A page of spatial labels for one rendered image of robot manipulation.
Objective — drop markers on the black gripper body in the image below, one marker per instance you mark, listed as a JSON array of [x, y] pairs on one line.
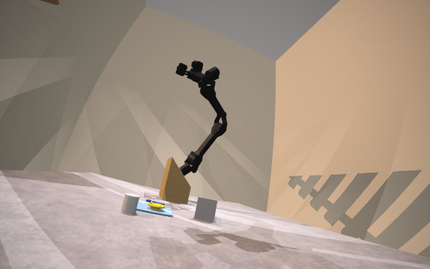
[[182, 68]]

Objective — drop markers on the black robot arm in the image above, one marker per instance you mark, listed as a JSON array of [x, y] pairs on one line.
[[218, 129]]

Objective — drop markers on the light blue flat mat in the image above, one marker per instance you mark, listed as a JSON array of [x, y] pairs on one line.
[[143, 207]]

